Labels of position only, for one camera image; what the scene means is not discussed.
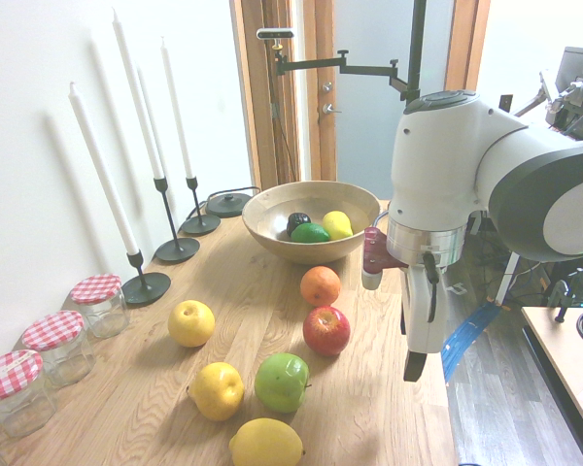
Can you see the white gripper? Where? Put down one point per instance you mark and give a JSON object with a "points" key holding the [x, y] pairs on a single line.
{"points": [[420, 315]]}

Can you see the green lemon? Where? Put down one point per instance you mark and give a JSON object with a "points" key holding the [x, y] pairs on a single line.
{"points": [[310, 234]]}

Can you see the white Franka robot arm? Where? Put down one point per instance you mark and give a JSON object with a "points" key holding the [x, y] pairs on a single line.
{"points": [[442, 160]]}

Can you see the small yellow lemon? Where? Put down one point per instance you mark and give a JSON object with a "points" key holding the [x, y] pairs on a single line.
{"points": [[336, 224]]}

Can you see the large yellow lemon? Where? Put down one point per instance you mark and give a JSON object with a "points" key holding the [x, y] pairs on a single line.
{"points": [[266, 444]]}

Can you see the blue tape strip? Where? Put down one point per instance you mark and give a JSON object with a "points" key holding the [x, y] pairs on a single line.
{"points": [[466, 340]]}

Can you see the white floor tape piece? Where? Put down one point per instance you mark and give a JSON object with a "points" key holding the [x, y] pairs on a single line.
{"points": [[456, 289]]}

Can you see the red apple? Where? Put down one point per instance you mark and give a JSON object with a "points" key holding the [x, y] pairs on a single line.
{"points": [[326, 332]]}

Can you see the large orange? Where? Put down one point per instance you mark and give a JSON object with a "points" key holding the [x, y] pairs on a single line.
{"points": [[320, 286]]}

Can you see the green apple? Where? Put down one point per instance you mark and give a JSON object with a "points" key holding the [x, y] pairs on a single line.
{"points": [[282, 383]]}

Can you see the wooden bowl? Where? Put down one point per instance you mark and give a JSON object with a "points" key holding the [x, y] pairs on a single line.
{"points": [[316, 250]]}

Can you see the light wood side table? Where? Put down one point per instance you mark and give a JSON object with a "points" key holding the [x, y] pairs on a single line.
{"points": [[573, 369]]}

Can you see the black table clamp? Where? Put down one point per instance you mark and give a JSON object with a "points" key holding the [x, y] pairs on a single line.
{"points": [[561, 303]]}

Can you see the dark avocado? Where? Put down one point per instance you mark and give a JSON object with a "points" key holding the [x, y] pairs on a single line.
{"points": [[297, 221]]}

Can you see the yellow apple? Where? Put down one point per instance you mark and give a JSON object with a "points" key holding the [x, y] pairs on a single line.
{"points": [[217, 392], [191, 324]]}

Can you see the black round base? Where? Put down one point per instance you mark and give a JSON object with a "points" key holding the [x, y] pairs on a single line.
{"points": [[228, 205]]}

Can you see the black candle holder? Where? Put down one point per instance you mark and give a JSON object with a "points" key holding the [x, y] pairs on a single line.
{"points": [[201, 225], [146, 289], [177, 251]]}

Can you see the silver deadbolt lock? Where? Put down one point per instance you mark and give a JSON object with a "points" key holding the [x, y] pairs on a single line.
{"points": [[327, 87]]}

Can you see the glass jar checkered lid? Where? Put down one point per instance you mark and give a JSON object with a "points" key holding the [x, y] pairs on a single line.
{"points": [[99, 306], [14, 393], [58, 347]]}

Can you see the black vertical pole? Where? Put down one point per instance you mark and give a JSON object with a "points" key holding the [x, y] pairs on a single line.
{"points": [[416, 43]]}

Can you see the white taper candle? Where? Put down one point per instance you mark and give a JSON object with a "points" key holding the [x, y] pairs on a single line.
{"points": [[104, 170], [177, 111], [136, 92]]}

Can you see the wrist camera on maroon mount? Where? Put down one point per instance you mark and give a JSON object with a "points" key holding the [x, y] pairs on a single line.
{"points": [[371, 252]]}

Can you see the dark wall outlet plate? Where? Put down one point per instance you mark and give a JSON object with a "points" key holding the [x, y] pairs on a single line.
{"points": [[505, 102]]}

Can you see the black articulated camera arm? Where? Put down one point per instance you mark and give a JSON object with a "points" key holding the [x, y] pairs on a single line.
{"points": [[364, 70]]}

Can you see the wooden door frame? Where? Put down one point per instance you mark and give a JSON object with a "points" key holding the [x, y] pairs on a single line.
{"points": [[252, 97]]}

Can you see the silver exterior camera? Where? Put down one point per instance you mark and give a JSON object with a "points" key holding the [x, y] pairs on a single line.
{"points": [[275, 34]]}

